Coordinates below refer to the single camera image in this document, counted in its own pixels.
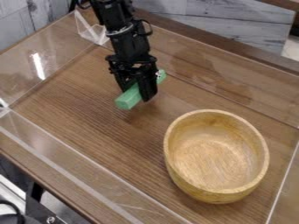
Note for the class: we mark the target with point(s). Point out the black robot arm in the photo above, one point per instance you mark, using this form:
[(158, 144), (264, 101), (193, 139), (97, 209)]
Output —
[(117, 15)]

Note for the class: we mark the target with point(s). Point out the black table leg frame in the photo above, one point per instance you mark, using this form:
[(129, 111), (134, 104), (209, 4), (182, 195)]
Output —
[(46, 208)]

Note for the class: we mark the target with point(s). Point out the green rectangular block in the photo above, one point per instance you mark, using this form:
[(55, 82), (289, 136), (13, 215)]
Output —
[(132, 97)]

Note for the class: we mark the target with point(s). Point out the clear acrylic corner bracket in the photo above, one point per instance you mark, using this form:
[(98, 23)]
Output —
[(94, 33)]

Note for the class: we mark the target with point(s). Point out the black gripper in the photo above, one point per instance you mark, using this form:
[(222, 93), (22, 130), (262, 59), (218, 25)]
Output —
[(132, 63)]

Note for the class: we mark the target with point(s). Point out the clear acrylic tray wall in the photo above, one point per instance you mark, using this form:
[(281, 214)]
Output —
[(85, 184)]

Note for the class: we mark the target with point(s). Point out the light wooden bowl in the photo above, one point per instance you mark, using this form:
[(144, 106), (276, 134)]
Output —
[(217, 155)]

